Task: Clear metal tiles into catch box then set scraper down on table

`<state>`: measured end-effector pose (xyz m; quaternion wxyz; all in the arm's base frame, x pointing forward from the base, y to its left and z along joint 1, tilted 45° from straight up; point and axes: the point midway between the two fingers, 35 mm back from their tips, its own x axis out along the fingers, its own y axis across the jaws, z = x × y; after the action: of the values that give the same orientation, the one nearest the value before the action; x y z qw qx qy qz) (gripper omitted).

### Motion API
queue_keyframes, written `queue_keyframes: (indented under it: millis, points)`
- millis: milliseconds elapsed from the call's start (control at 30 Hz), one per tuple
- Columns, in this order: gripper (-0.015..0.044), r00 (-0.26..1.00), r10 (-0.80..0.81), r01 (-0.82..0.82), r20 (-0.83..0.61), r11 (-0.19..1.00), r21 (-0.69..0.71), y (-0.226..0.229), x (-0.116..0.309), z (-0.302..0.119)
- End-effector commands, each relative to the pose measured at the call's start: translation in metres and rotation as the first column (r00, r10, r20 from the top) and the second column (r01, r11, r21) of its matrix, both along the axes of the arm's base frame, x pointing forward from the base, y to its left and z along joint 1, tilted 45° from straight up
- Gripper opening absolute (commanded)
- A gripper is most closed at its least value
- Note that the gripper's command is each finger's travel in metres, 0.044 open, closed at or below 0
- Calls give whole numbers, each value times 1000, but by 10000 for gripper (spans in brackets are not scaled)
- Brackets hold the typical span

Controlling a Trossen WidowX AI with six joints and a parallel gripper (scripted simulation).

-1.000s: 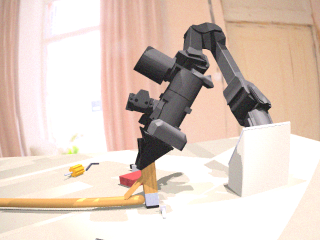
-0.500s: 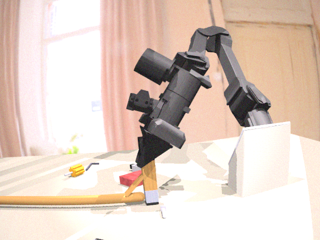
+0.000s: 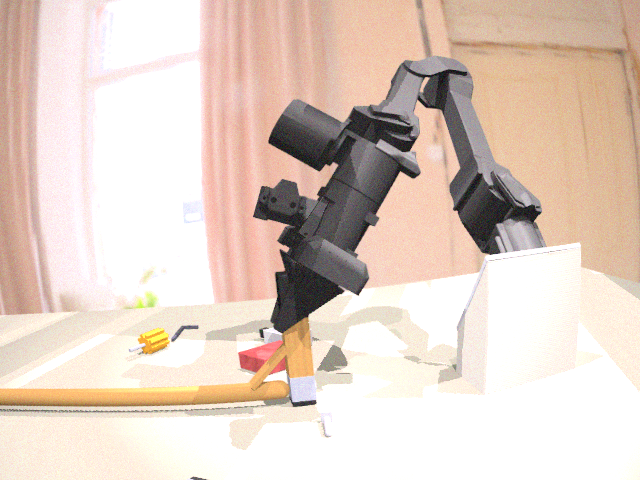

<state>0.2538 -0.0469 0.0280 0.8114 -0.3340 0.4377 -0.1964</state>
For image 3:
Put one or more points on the dark grey bent rod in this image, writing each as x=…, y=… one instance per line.
x=188, y=327

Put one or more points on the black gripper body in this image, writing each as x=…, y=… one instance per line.
x=330, y=252

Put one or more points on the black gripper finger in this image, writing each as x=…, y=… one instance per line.
x=283, y=256
x=305, y=293

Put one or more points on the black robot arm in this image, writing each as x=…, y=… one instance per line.
x=372, y=146

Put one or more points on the red rectangular block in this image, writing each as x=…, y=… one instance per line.
x=253, y=359

